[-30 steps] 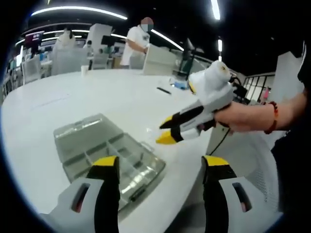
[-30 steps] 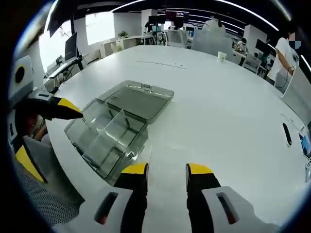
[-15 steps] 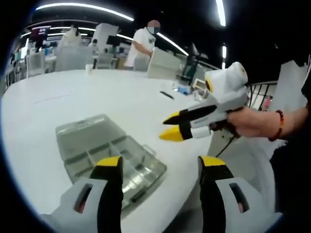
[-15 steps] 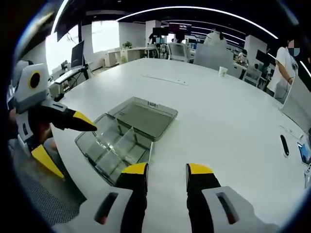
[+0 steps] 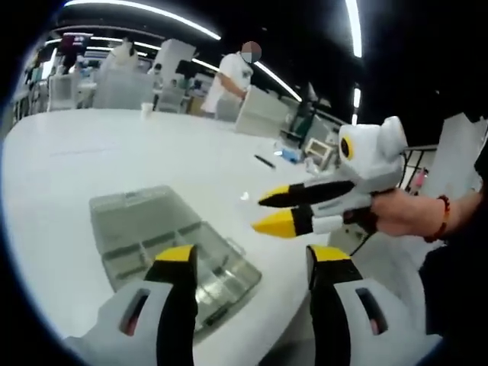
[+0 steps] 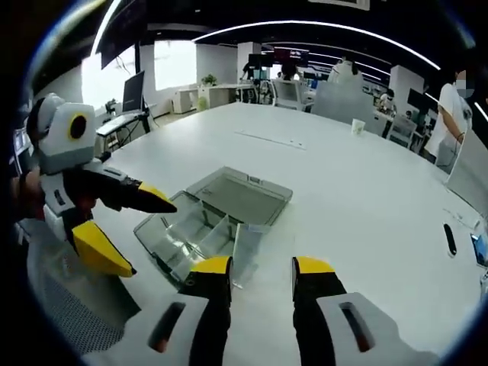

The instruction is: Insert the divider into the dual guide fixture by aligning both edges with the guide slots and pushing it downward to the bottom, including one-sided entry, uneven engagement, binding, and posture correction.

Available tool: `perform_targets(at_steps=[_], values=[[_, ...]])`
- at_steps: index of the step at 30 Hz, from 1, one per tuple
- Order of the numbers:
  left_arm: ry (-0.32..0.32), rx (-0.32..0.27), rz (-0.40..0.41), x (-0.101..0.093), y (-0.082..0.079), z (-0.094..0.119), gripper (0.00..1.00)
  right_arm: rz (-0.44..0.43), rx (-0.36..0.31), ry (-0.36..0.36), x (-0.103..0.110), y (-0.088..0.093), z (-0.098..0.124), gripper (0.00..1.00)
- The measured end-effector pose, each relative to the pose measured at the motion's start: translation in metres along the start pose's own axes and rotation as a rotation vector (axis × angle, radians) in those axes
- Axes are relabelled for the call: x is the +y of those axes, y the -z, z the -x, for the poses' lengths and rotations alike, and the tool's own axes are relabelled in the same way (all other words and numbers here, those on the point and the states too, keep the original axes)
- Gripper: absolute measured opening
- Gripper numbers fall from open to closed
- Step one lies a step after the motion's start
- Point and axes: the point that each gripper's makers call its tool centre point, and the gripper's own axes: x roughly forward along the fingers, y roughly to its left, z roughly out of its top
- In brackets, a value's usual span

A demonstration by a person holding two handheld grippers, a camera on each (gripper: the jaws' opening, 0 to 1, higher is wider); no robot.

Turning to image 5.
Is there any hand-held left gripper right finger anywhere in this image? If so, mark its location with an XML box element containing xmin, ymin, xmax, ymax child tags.
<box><xmin>307</xmin><ymin>245</ymin><xmax>430</xmax><ymax>366</ymax></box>

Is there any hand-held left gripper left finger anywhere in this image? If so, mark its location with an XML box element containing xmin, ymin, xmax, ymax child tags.
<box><xmin>66</xmin><ymin>245</ymin><xmax>199</xmax><ymax>366</ymax></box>

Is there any clear guide fixture box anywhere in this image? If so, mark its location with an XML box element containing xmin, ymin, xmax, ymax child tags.
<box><xmin>89</xmin><ymin>185</ymin><xmax>263</xmax><ymax>336</ymax></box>

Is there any person's right hand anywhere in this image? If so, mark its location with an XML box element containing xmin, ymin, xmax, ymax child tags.
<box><xmin>368</xmin><ymin>188</ymin><xmax>435</xmax><ymax>239</ymax></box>

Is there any white box appliance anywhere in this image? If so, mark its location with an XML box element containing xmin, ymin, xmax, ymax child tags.
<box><xmin>307</xmin><ymin>137</ymin><xmax>331</xmax><ymax>161</ymax></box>

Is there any green black machine stand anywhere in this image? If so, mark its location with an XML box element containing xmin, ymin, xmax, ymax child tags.
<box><xmin>291</xmin><ymin>82</ymin><xmax>319</xmax><ymax>140</ymax></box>

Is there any grey mesh office chair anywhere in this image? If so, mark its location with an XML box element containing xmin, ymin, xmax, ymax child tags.
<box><xmin>266</xmin><ymin>224</ymin><xmax>424</xmax><ymax>366</ymax></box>

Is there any white partition panel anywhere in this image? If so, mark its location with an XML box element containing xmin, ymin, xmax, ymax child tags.
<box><xmin>234</xmin><ymin>85</ymin><xmax>291</xmax><ymax>140</ymax></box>

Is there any person's black shirt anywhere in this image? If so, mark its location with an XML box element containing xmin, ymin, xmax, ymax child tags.
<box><xmin>418</xmin><ymin>152</ymin><xmax>488</xmax><ymax>339</ymax></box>

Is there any short curved ceiling light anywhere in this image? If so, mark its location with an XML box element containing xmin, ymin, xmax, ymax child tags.
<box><xmin>345</xmin><ymin>0</ymin><xmax>363</xmax><ymax>58</ymax></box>

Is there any frosted partition panel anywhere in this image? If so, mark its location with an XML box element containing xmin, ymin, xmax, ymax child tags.
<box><xmin>93</xmin><ymin>70</ymin><xmax>153</xmax><ymax>111</ymax></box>

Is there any long curved ceiling light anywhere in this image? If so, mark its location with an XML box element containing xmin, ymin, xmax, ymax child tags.
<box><xmin>63</xmin><ymin>0</ymin><xmax>222</xmax><ymax>41</ymax></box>

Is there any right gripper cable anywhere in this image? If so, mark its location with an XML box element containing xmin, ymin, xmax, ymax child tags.
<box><xmin>350</xmin><ymin>227</ymin><xmax>377</xmax><ymax>257</ymax></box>

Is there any red bead bracelet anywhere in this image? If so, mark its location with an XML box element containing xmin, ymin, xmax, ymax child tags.
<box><xmin>425</xmin><ymin>194</ymin><xmax>453</xmax><ymax>243</ymax></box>

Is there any red wall screen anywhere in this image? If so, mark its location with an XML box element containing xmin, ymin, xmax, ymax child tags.
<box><xmin>63</xmin><ymin>32</ymin><xmax>95</xmax><ymax>58</ymax></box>

